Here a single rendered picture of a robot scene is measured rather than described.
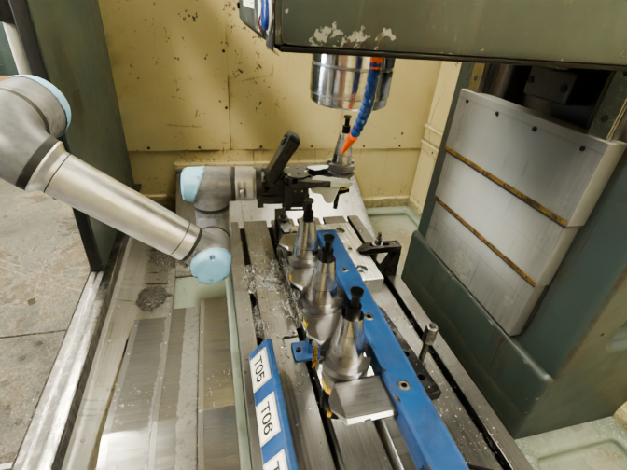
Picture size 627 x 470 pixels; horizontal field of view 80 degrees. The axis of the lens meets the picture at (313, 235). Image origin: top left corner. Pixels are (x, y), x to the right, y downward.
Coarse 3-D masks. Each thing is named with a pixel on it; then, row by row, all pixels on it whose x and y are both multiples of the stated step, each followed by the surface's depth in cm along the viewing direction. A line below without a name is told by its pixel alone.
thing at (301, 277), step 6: (300, 270) 61; (306, 270) 61; (312, 270) 61; (294, 276) 60; (300, 276) 60; (306, 276) 60; (294, 282) 59; (300, 282) 59; (306, 282) 59; (300, 288) 58
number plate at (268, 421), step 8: (272, 392) 71; (264, 400) 71; (272, 400) 70; (256, 408) 72; (264, 408) 70; (272, 408) 68; (264, 416) 69; (272, 416) 67; (264, 424) 68; (272, 424) 66; (264, 432) 67; (272, 432) 65; (264, 440) 66
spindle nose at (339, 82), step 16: (320, 64) 68; (336, 64) 65; (352, 64) 65; (368, 64) 65; (384, 64) 66; (320, 80) 69; (336, 80) 67; (352, 80) 66; (384, 80) 68; (320, 96) 70; (336, 96) 68; (352, 96) 67; (384, 96) 70
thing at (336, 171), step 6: (330, 162) 83; (330, 168) 81; (336, 168) 80; (342, 168) 80; (348, 168) 80; (354, 168) 82; (330, 174) 82; (336, 174) 81; (342, 174) 81; (348, 174) 81
